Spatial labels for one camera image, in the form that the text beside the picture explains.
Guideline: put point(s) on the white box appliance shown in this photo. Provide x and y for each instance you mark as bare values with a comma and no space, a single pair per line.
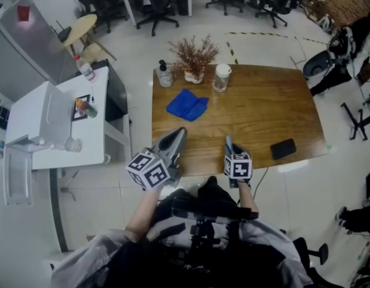
38,115

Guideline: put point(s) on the white tray panel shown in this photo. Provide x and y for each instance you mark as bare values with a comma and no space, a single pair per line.
18,175

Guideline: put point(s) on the round grey floor device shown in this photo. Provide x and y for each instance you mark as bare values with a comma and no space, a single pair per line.
317,64

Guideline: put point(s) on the orange capped bottle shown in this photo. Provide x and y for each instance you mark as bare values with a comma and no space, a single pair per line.
80,103

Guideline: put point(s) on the black picture frame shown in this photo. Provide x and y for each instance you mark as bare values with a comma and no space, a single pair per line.
77,115

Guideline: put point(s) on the person's left forearm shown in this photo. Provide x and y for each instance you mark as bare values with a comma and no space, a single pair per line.
141,214

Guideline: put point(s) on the plastic water bottle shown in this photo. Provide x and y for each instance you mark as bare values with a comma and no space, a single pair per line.
85,68

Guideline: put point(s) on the striped floor tape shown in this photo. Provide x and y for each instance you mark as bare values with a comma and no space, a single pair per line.
254,34

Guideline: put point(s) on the person's black trousers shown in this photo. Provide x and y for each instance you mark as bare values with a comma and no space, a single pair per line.
215,196

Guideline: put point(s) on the grey metal cabinet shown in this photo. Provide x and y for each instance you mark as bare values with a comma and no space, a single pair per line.
26,55

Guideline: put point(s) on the red cup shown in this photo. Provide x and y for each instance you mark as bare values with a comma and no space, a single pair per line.
23,13

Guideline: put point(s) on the blue cloth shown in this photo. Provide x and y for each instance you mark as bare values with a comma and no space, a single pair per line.
186,105

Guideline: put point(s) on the person's right forearm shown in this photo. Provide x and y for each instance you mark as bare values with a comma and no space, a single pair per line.
248,199

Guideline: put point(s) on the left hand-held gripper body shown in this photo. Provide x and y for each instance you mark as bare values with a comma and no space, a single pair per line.
149,169

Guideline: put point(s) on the black router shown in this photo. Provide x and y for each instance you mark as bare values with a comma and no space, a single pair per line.
65,34

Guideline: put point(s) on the black chair armrest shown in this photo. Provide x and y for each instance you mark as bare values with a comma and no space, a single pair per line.
318,252

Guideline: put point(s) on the glass jar with white lid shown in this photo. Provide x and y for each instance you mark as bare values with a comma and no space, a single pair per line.
221,78

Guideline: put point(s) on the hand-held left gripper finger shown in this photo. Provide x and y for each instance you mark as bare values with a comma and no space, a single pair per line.
173,133
180,145

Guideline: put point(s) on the round wooden stool table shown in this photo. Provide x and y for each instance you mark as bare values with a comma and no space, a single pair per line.
80,30

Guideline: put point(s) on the clear glass cup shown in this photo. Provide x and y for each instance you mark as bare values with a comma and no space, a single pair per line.
72,145

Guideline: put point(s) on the dried plant in vase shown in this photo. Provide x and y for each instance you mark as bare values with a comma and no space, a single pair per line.
194,55

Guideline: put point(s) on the black chest harness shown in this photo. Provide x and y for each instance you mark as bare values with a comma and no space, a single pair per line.
203,232

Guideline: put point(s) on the clear pump bottle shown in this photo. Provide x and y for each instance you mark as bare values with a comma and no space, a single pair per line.
164,75

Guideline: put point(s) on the black floor stand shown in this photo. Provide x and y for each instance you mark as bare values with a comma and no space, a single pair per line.
357,121

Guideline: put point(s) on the black low cabinet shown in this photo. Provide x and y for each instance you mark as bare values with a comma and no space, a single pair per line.
117,85

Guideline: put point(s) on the person's grey jacket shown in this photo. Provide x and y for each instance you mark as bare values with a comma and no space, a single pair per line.
92,256

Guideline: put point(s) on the white side table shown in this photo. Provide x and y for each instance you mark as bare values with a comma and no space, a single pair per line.
98,91

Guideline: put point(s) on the dark small bottle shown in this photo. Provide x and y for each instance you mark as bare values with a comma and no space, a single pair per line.
92,112

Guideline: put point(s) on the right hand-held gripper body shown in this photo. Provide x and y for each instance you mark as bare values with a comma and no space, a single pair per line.
239,166

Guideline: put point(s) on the black phone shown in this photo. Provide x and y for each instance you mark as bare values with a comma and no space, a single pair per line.
283,148

